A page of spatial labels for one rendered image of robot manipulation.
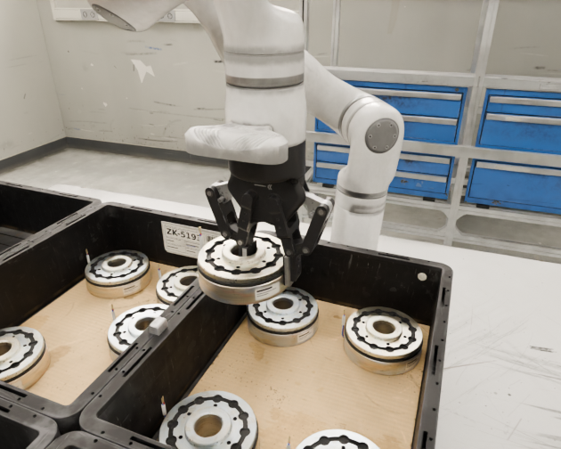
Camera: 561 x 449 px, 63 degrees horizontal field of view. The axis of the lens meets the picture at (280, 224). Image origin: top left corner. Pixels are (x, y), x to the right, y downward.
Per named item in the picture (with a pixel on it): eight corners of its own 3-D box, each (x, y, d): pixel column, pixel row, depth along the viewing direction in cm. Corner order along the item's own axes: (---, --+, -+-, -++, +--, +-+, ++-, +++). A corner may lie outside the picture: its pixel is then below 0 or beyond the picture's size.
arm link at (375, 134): (414, 107, 72) (395, 204, 80) (388, 93, 80) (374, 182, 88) (360, 109, 70) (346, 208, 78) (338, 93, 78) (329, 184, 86)
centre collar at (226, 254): (234, 240, 53) (234, 235, 53) (272, 248, 51) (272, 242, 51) (213, 260, 49) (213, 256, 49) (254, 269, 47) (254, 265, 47)
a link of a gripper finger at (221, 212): (223, 177, 49) (247, 225, 50) (211, 182, 50) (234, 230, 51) (210, 186, 46) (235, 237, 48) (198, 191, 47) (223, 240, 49)
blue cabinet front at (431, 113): (313, 181, 256) (316, 77, 231) (447, 199, 234) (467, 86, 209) (312, 183, 254) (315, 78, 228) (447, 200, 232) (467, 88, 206)
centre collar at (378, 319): (367, 315, 64) (367, 312, 64) (402, 322, 63) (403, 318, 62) (362, 338, 60) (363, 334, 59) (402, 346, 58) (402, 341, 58)
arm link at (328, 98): (267, 23, 71) (281, 31, 63) (390, 106, 83) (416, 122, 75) (238, 76, 74) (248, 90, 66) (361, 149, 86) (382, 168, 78)
